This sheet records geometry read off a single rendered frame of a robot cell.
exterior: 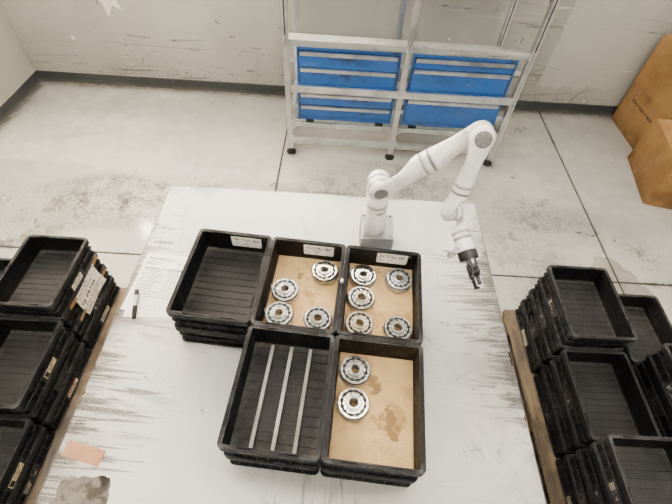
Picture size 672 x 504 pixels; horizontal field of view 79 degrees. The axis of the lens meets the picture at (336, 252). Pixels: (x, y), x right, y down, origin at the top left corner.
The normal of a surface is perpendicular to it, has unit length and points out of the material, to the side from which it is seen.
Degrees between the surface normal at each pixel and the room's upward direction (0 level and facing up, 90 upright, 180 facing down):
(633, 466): 0
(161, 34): 90
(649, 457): 0
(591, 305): 0
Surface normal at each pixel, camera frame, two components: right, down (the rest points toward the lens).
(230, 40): -0.04, 0.79
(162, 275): 0.04, -0.61
